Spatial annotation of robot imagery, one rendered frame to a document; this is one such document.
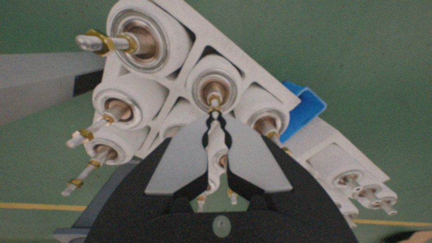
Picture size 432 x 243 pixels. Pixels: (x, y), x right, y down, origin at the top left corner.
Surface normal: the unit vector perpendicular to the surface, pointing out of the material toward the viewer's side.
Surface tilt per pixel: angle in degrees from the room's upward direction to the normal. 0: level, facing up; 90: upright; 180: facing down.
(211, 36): 0
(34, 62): 90
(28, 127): 0
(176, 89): 0
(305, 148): 90
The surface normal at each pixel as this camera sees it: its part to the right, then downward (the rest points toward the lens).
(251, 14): 0.02, 0.52
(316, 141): -0.82, -0.48
